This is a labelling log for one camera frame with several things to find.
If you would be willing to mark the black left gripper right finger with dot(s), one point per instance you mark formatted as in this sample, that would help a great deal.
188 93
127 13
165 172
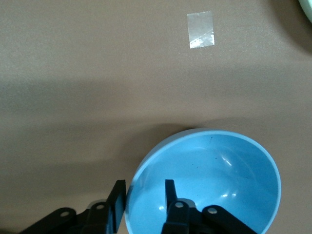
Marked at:
178 214

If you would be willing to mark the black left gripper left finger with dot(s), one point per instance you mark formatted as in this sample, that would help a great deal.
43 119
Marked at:
117 207

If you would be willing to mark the blue bowl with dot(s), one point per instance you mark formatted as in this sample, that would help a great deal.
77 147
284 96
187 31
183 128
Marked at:
231 170

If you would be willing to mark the small tape piece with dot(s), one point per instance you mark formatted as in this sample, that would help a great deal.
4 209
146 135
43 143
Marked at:
201 29

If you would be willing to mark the pale green plate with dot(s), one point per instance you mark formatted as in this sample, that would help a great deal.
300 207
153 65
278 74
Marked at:
307 7

